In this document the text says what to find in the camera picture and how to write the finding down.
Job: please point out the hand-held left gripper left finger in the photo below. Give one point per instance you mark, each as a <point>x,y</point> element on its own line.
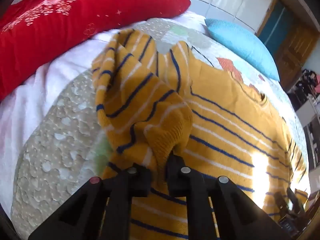
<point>140,183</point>

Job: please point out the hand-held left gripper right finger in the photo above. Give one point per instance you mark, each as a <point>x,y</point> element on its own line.
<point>176,177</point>

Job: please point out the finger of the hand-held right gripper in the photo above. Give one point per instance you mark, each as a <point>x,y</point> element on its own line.
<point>280,202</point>
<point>296,201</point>

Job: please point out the yellow striped knit sweater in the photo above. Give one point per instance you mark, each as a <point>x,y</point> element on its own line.
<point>225,120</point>

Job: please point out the patterned quilted bedspread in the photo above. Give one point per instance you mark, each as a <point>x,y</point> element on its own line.
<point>57,142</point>

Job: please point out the cluttered storage shelf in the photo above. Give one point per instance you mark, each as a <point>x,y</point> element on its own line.
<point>303,90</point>

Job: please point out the pink cloth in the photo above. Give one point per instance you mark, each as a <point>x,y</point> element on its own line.
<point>317,89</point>

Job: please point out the white fleece blanket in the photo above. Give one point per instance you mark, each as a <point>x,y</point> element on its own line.
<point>37,87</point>

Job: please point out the light blue pillow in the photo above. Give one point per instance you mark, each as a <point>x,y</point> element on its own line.
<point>243,46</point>

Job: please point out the brown wooden door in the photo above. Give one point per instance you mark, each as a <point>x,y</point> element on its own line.
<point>297,47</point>

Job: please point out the red patterned pillow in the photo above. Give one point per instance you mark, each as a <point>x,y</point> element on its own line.
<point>75,22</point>

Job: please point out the teal door curtain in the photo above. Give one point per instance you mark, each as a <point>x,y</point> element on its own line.
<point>275,21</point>

